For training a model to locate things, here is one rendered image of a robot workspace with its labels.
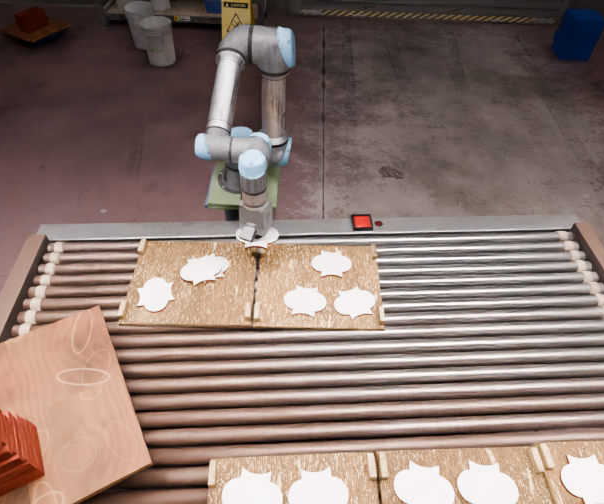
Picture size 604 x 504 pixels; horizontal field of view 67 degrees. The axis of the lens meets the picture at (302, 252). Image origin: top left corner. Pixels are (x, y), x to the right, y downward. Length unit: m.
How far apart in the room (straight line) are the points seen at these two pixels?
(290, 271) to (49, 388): 0.78
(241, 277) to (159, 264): 0.29
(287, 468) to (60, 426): 0.56
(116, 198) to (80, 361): 2.20
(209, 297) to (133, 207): 1.90
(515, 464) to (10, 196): 3.39
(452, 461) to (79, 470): 0.89
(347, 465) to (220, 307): 0.61
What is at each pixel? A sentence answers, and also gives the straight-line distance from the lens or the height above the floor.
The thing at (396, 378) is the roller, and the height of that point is 0.91.
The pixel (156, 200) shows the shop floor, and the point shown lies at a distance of 3.36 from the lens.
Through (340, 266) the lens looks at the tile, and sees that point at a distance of 1.59.
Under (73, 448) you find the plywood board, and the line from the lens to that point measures 1.28.
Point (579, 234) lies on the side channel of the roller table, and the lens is 2.01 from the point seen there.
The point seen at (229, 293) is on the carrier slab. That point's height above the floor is 0.94.
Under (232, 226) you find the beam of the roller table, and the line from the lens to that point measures 1.77.
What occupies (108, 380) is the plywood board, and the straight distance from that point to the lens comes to 1.32.
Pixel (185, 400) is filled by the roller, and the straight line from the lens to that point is 1.38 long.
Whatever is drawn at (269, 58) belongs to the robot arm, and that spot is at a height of 1.47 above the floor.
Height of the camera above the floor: 2.15
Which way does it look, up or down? 48 degrees down
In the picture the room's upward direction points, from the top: 2 degrees clockwise
